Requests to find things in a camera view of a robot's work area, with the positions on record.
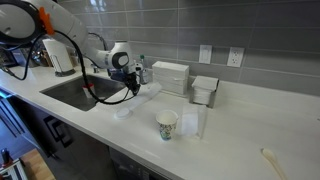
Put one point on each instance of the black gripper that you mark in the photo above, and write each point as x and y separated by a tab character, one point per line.
130	78

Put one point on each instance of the stainless dishwasher front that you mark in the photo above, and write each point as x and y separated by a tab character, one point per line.
133	168

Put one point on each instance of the stainless steel sink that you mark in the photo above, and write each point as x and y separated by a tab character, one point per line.
66	91

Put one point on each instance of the clear acrylic holder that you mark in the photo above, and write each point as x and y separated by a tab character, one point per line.
195	121

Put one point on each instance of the white cup red inside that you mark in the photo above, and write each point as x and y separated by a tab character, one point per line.
87	92

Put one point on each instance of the white metal frame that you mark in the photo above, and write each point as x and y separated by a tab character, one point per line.
13	171

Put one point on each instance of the white light switch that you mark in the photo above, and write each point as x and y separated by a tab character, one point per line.
205	54

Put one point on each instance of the dark cabinet front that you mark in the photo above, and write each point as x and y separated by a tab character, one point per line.
86	156

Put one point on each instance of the small chrome tap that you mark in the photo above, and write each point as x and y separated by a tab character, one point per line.
96	69

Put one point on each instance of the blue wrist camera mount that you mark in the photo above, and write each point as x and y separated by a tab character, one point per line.
116	75

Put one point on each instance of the black red bottle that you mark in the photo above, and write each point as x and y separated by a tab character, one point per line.
6	156

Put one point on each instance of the patterned paper cup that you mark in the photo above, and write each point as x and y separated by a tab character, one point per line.
167	128

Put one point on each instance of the white plastic cup lid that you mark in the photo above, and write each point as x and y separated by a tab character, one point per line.
122	113

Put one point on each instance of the black paper towel holder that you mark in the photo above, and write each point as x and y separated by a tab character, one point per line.
65	72

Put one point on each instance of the white power outlet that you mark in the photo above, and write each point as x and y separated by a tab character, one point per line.
235	56

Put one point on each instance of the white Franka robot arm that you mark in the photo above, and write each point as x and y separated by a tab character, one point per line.
73	30

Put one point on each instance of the white paper towel roll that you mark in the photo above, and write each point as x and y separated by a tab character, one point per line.
58	53

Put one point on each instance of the tall chrome gooseneck faucet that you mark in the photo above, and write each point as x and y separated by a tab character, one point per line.
102	39

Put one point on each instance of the cream plastic spoon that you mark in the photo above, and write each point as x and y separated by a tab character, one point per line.
271	158

